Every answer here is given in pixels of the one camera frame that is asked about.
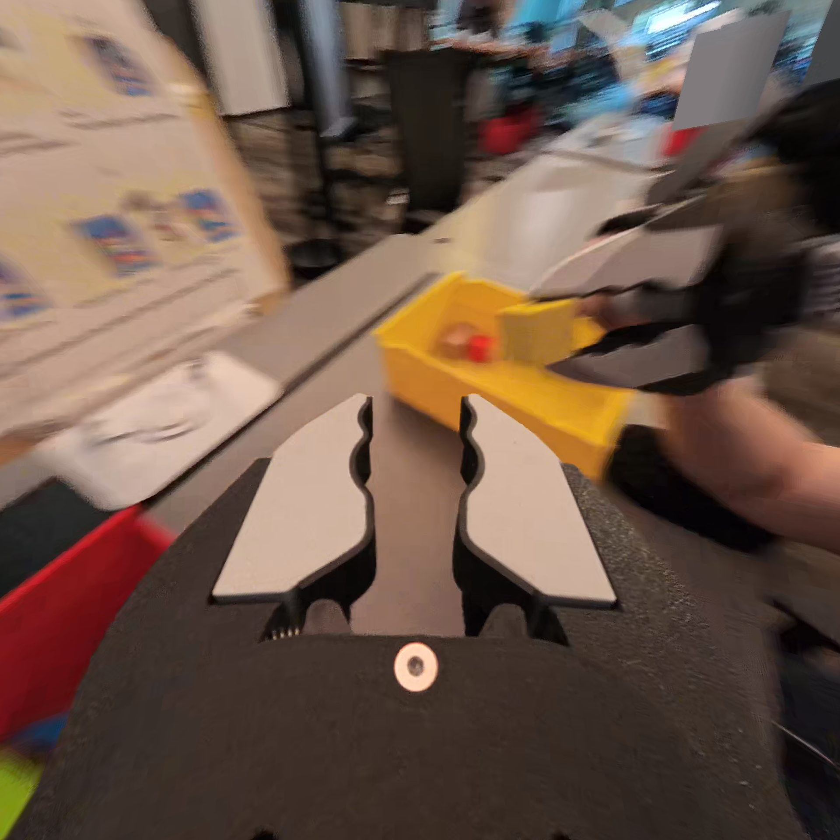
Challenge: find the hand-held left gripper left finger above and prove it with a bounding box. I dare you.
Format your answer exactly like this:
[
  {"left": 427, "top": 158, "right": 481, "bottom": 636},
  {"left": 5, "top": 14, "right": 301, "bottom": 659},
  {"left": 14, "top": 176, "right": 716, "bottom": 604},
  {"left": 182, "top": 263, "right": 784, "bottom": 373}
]
[{"left": 211, "top": 394, "right": 376, "bottom": 605}]

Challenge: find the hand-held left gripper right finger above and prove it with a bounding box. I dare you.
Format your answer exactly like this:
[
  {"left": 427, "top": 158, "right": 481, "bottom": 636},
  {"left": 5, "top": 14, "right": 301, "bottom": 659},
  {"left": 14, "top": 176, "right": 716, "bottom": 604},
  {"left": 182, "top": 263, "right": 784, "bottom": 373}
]
[{"left": 453, "top": 394, "right": 618, "bottom": 608}]

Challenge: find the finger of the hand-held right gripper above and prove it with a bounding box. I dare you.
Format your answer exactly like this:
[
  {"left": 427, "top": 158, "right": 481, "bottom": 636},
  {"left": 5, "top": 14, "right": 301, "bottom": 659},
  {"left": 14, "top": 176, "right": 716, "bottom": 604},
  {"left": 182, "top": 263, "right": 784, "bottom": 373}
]
[
  {"left": 572, "top": 322, "right": 706, "bottom": 358},
  {"left": 528, "top": 223, "right": 723, "bottom": 303}
]

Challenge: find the yellow wooden cube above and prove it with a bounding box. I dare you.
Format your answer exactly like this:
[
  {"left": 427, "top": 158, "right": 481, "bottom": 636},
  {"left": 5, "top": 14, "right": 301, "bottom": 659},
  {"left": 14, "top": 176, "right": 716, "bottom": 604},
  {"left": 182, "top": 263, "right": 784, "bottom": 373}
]
[{"left": 497, "top": 298, "right": 580, "bottom": 367}]

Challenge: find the yellow plastic bin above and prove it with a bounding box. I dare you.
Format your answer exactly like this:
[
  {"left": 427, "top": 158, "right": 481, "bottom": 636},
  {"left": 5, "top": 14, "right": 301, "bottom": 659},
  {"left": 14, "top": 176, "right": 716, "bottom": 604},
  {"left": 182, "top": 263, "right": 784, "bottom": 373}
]
[{"left": 373, "top": 271, "right": 639, "bottom": 484}]

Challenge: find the red plastic bin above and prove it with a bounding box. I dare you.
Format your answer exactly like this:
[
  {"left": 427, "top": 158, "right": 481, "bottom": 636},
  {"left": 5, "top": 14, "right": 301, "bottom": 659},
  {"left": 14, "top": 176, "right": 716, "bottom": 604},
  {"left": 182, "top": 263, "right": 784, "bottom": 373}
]
[{"left": 0, "top": 505, "right": 176, "bottom": 744}]

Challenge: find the person's right forearm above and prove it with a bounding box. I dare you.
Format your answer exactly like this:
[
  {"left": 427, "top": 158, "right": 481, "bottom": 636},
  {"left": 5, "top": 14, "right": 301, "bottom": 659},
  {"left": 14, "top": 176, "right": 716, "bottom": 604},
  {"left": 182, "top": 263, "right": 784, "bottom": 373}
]
[{"left": 663, "top": 381, "right": 840, "bottom": 553}]

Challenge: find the black wrist rest pad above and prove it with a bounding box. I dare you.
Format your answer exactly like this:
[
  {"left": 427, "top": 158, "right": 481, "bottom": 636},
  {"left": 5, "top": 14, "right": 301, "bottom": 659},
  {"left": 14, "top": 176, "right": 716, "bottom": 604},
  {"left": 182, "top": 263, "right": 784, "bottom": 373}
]
[{"left": 607, "top": 425, "right": 777, "bottom": 553}]

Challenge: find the white board stand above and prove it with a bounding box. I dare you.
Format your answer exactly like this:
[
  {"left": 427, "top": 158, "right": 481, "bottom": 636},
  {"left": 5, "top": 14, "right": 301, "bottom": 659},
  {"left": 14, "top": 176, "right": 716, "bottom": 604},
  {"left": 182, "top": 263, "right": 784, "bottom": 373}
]
[{"left": 31, "top": 351, "right": 284, "bottom": 513}]

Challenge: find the red floor crate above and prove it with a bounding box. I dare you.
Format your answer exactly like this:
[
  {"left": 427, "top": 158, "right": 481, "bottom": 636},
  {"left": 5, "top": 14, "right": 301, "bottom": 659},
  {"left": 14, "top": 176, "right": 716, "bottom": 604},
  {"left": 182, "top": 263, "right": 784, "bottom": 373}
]
[{"left": 481, "top": 112, "right": 540, "bottom": 156}]

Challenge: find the dark grey panel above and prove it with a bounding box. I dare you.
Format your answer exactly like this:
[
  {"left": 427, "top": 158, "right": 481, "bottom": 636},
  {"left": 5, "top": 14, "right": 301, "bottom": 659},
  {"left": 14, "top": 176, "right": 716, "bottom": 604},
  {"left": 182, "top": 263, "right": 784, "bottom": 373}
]
[{"left": 382, "top": 49, "right": 472, "bottom": 215}]

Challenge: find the black flat pad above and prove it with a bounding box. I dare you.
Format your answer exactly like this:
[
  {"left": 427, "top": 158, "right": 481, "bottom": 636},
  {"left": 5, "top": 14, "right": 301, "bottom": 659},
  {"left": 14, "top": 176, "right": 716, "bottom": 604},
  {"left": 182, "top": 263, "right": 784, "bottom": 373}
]
[{"left": 0, "top": 478, "right": 114, "bottom": 599}]

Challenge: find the printed instruction sheet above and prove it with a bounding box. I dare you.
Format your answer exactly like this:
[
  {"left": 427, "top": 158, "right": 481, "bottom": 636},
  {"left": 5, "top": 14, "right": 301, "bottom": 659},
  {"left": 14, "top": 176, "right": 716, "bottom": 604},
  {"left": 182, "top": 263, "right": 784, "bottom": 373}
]
[{"left": 0, "top": 0, "right": 263, "bottom": 401}]

